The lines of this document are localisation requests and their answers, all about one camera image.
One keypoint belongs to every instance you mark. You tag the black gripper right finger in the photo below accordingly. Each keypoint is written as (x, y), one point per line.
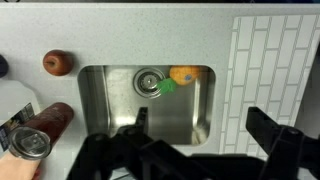
(283, 150)

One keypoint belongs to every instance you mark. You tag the red apple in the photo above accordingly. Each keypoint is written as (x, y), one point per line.
(57, 62)

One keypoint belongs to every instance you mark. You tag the red can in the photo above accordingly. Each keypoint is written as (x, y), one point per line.
(46, 126)

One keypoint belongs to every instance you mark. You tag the stainless steel sink basin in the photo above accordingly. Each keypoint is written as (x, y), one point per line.
(180, 116)

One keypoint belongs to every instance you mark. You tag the round metal sink drain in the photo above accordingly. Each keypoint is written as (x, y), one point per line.
(146, 81)

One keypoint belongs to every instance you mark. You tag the white brick tile panel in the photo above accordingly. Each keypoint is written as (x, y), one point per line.
(266, 66)

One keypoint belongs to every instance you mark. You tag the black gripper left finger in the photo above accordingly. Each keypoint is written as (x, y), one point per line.
(110, 156)

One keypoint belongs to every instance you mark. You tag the orange fruit with sticker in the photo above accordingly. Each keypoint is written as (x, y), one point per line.
(183, 75)

